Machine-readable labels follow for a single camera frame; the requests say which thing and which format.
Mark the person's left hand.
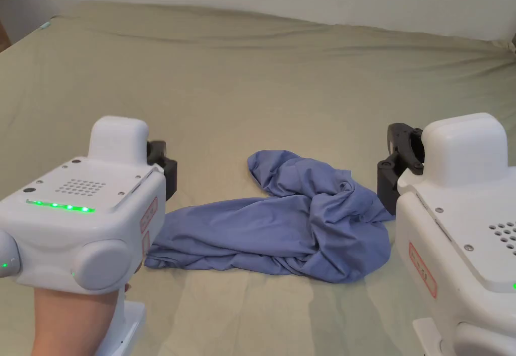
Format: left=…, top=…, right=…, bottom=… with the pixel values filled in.
left=31, top=282, right=132, bottom=356

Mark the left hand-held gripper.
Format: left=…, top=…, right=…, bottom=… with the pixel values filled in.
left=0, top=115, right=178, bottom=356

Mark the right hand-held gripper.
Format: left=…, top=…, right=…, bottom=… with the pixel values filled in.
left=376, top=113, right=516, bottom=356

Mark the blue shirt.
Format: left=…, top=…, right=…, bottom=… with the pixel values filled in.
left=144, top=150, right=398, bottom=284

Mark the bed with pale green sheet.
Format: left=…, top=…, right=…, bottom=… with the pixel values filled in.
left=0, top=0, right=516, bottom=356

